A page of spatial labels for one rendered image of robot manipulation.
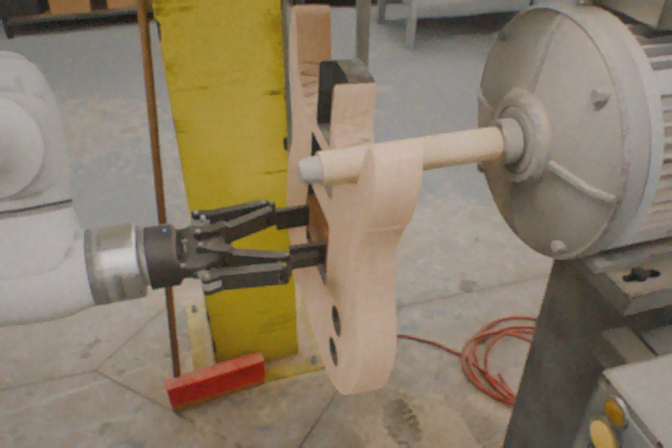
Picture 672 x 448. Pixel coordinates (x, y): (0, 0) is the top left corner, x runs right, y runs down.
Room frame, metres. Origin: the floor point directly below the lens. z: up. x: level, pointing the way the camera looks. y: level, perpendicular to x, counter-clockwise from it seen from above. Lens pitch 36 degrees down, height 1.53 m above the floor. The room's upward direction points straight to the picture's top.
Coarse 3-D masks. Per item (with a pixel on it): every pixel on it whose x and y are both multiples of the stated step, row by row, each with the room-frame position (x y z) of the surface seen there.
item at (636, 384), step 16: (624, 368) 0.35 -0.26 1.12; (640, 368) 0.35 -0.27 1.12; (656, 368) 0.35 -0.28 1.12; (608, 384) 0.34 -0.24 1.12; (624, 384) 0.33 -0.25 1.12; (640, 384) 0.33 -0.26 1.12; (656, 384) 0.33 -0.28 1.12; (592, 400) 0.35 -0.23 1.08; (624, 400) 0.32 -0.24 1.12; (640, 400) 0.32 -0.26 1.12; (656, 400) 0.32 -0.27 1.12; (592, 416) 0.33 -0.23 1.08; (640, 416) 0.30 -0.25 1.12; (656, 416) 0.30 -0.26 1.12; (624, 432) 0.30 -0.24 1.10; (640, 432) 0.29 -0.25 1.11; (656, 432) 0.29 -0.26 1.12
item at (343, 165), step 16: (432, 144) 0.50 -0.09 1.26; (448, 144) 0.50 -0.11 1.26; (464, 144) 0.51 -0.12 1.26; (480, 144) 0.51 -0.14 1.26; (496, 144) 0.51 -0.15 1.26; (336, 160) 0.47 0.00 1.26; (352, 160) 0.47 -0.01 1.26; (432, 160) 0.49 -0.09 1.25; (448, 160) 0.50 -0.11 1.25; (464, 160) 0.50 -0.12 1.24; (480, 160) 0.51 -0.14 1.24; (336, 176) 0.47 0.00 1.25; (352, 176) 0.47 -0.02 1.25
